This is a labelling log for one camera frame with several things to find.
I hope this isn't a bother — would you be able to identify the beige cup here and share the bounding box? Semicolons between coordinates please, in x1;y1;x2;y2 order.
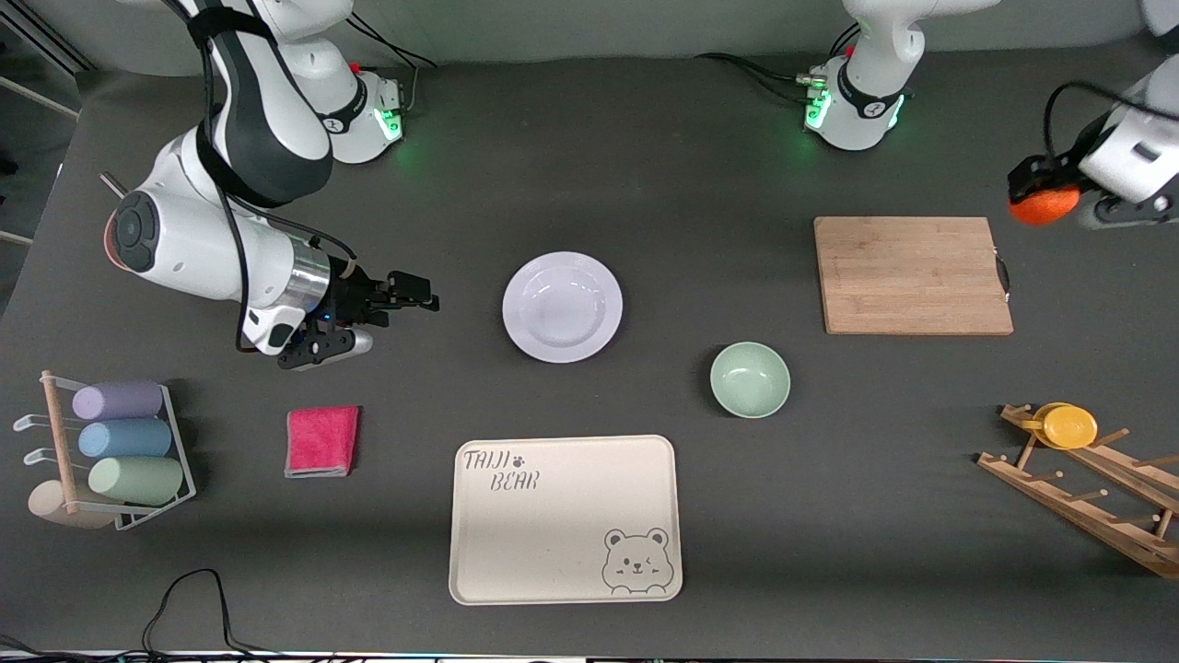
28;479;116;531

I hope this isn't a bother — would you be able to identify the blue cup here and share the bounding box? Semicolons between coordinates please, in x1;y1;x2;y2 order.
77;419;173;459

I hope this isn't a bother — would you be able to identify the light green bowl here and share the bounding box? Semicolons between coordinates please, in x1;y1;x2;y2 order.
709;342;791;420

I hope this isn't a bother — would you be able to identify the green cup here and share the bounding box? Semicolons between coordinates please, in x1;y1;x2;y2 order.
88;456;185;506

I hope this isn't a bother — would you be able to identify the black right arm base cable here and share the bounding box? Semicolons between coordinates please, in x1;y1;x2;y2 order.
345;14;439;116

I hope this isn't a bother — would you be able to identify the beige bear print tray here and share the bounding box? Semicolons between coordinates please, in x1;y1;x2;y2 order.
449;435;683;606

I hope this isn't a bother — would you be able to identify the purple cup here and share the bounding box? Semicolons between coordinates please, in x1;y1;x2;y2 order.
72;380;165;422

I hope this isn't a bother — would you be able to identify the orange mandarin fruit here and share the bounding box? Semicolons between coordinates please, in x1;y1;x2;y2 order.
1010;186;1081;227

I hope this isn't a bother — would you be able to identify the black cable on table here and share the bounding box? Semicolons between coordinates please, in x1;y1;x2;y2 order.
0;568;369;663

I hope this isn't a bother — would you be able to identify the wooden rack rod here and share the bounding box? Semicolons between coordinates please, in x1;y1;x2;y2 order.
41;370;81;515

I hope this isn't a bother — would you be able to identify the black left arm base cable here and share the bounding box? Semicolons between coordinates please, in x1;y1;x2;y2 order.
695;23;862;107

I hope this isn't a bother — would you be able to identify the pink folded cloth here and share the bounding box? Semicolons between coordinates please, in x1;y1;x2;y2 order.
285;406;360;479

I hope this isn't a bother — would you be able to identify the wooden peg drying rack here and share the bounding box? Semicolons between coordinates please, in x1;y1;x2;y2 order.
976;402;1179;580

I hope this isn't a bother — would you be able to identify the white round plate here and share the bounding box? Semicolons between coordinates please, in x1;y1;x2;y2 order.
502;250;625;364

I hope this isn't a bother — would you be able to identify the black arm base cable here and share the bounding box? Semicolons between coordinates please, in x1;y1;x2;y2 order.
695;23;862;107
345;14;439;116

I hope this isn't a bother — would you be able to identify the wooden cutting board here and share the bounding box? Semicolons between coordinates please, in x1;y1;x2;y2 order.
813;216;1015;336

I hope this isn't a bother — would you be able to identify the white wire cup rack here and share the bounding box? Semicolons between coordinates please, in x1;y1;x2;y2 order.
13;382;197;532

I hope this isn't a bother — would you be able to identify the yellow cup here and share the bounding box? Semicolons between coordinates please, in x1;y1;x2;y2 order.
1022;402;1099;451

